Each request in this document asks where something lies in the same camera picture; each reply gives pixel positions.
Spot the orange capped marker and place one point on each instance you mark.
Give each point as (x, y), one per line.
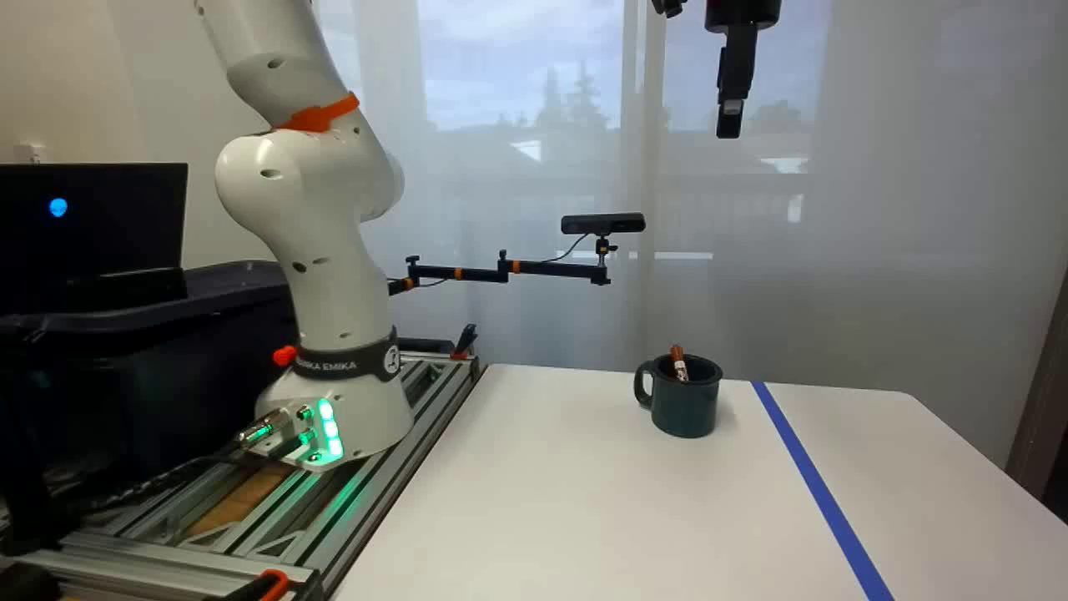
(678, 363)

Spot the blue tape line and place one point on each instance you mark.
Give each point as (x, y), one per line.
(852, 548)

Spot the dark green speckled mug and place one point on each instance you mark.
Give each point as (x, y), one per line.
(678, 405)

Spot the black computer monitor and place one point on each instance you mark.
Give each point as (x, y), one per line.
(92, 236)

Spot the black storage box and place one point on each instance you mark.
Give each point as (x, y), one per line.
(140, 386)

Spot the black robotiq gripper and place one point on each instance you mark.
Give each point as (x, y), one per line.
(738, 21)

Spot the aluminium extrusion base frame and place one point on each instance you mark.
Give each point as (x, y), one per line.
(238, 520)

